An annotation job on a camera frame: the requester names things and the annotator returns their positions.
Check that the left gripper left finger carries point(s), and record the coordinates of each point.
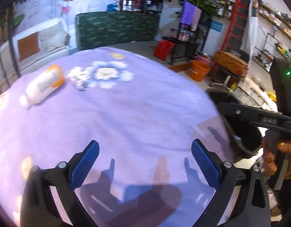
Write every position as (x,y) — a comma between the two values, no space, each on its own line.
(38,207)

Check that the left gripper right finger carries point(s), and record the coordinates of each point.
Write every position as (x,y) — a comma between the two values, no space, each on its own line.
(252,205)

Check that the orange white tissue pack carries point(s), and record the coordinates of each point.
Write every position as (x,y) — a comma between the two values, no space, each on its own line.
(44,85)

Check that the white paper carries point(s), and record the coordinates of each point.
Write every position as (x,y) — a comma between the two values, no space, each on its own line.
(77,78)

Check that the dark brown trash bin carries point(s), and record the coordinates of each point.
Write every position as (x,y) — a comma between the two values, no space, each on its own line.
(245,139)

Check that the yellow tray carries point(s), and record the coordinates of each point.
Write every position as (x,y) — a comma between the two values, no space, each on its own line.
(272,96)

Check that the pink plastic bucket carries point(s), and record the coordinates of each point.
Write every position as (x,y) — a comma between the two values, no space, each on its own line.
(206,60)

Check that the red ladder shelf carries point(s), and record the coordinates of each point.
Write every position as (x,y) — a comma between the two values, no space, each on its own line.
(237,26)

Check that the orange plastic bucket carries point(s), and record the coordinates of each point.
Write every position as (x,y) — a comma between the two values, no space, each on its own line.
(198,70)

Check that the black metal rack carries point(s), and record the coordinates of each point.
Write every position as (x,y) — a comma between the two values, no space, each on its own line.
(187,43)

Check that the purple floral tablecloth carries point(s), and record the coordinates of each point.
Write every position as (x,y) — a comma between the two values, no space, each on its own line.
(144,117)

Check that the pink towel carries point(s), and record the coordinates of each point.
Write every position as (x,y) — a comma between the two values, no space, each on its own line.
(196,18)

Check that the purple towel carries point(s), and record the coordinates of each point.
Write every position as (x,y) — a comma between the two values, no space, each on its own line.
(187,13)

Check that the white sofa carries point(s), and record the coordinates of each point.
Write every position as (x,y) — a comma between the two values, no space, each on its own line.
(53,44)

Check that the brown cushion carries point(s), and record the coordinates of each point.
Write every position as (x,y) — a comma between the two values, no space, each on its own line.
(28,46)

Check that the green patterned counter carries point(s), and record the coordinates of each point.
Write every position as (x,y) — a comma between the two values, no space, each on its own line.
(98,29)

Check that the blue wall sign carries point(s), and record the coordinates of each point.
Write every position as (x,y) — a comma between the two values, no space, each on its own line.
(216,25)

